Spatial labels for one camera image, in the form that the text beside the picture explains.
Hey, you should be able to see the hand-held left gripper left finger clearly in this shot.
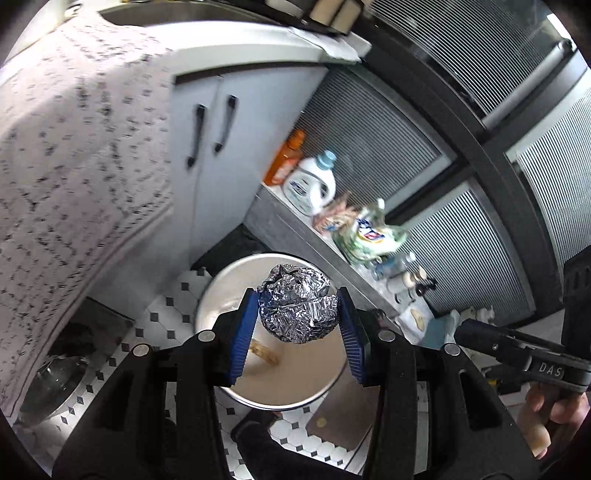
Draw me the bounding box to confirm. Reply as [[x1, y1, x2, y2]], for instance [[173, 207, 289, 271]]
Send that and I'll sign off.
[[53, 288, 260, 480]]

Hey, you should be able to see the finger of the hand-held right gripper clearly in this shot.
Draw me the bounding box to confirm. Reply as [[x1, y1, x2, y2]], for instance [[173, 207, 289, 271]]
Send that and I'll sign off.
[[455, 318, 533, 371]]

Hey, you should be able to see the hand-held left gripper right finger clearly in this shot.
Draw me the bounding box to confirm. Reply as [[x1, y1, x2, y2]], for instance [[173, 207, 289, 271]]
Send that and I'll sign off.
[[337, 287, 541, 480]]

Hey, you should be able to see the aluminium foil ball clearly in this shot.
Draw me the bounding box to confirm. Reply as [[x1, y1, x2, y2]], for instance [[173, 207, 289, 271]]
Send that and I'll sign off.
[[257, 263, 340, 344]]

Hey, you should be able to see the white round trash bin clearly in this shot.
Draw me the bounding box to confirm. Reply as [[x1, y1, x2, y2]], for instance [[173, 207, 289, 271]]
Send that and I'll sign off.
[[194, 251, 349, 411]]

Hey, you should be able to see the person's right hand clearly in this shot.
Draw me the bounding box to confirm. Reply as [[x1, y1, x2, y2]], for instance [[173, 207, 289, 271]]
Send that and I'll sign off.
[[525, 382, 583, 445]]

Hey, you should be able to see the pale teal plastic container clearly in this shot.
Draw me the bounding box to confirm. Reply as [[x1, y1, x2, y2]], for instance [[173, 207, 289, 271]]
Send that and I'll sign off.
[[422, 308, 463, 350]]

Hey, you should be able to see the white paper towel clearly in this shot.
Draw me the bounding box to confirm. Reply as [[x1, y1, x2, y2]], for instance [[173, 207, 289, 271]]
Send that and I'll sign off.
[[396, 305, 435, 334]]

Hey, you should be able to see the brown cardboard box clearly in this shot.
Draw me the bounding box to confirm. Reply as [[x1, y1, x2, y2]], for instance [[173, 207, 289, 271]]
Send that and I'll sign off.
[[307, 364, 385, 463]]

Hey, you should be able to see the clear water bottle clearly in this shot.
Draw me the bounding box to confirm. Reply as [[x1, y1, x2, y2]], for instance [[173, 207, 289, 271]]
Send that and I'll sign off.
[[371, 251, 417, 282]]

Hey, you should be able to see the ribbed glass window pane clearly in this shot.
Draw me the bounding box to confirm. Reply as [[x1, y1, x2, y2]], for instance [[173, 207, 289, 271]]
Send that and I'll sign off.
[[507, 90, 591, 271], [295, 68, 459, 205], [369, 0, 557, 117], [392, 182, 537, 320]]

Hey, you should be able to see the green white plastic bag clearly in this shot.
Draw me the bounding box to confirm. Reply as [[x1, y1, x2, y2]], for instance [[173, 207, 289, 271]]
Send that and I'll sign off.
[[332, 199, 412, 267]]

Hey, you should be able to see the grey stone window ledge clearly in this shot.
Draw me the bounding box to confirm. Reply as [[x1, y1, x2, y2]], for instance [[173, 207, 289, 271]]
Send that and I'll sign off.
[[244, 182, 445, 334]]

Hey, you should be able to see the pink snack packet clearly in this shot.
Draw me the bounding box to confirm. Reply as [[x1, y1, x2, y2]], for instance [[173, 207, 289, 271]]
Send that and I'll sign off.
[[312, 191, 359, 234]]

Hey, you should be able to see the white detergent bottle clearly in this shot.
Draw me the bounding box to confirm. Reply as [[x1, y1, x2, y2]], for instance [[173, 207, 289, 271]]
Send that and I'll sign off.
[[282, 150, 338, 217]]

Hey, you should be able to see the orange plastic bottle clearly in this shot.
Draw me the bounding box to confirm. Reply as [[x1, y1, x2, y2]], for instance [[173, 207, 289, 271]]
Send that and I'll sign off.
[[264, 130, 307, 186]]

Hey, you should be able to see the metal bowl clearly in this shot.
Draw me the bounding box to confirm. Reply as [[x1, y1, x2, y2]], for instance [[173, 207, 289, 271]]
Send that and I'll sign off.
[[18, 354, 92, 426]]

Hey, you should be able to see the grey kitchen cabinet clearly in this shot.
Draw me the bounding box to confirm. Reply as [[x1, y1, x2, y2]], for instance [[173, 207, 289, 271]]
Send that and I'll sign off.
[[170, 62, 329, 278]]

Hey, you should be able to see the white black-patterned tablecloth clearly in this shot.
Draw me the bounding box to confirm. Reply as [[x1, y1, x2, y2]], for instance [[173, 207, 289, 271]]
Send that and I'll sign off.
[[0, 4, 177, 411]]

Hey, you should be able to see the white counter cloth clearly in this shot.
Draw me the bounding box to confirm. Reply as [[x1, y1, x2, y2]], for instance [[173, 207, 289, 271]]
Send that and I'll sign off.
[[288, 25, 373, 64]]

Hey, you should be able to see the steel sink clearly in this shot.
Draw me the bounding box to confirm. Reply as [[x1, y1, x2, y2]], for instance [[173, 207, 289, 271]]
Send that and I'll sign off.
[[99, 0, 302, 31]]

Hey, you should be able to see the wooden cutting board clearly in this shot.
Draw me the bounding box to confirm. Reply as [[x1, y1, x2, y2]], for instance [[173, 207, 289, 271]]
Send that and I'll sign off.
[[312, 0, 366, 31]]

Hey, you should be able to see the black window frame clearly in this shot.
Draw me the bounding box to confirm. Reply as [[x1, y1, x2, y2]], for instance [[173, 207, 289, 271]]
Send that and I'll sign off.
[[323, 0, 591, 333]]

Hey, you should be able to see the black cabinet handle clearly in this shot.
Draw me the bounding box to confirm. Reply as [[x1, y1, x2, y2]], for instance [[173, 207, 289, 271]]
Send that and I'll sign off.
[[213, 95, 239, 153], [185, 104, 206, 168]]

